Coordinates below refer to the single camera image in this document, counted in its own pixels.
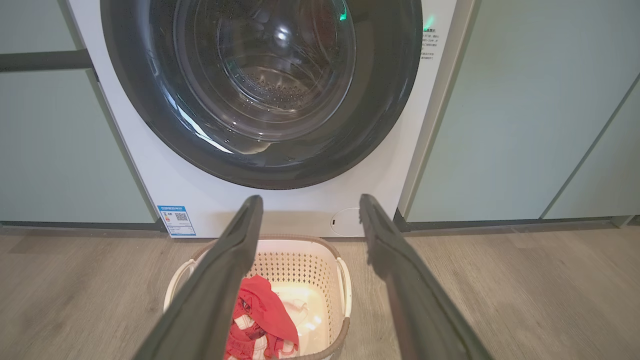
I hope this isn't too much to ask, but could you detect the red white striped garment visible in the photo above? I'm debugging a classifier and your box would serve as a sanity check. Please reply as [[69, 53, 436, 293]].
[[223, 312, 297, 360]]

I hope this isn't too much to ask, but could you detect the cream perforated laundry basket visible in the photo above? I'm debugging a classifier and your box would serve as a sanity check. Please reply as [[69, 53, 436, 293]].
[[163, 234, 353, 360]]

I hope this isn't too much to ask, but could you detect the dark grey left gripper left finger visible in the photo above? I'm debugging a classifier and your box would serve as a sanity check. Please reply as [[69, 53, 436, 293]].
[[132, 195, 264, 360]]

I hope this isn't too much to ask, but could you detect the blue energy label sticker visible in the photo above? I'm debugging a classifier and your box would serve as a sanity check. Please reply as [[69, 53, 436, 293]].
[[157, 205, 197, 237]]

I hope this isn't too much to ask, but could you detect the round drain filter cover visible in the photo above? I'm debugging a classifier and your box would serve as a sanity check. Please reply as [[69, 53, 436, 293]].
[[330, 207, 362, 237]]

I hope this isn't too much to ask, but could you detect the dark round washing machine door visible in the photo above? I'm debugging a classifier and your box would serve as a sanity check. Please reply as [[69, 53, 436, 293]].
[[100, 0, 424, 190]]

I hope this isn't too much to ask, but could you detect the small text sticker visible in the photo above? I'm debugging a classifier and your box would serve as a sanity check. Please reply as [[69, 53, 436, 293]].
[[420, 27, 441, 62]]

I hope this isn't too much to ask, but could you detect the white washing machine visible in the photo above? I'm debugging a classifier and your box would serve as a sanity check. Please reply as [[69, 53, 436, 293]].
[[66, 0, 476, 239]]

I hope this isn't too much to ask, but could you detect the pale green cabinet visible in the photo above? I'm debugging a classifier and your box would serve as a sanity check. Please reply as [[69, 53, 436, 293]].
[[0, 0, 158, 224], [400, 0, 640, 223]]

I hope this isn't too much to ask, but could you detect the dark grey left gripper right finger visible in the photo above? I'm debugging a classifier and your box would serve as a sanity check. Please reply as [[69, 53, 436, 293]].
[[359, 194, 493, 360]]

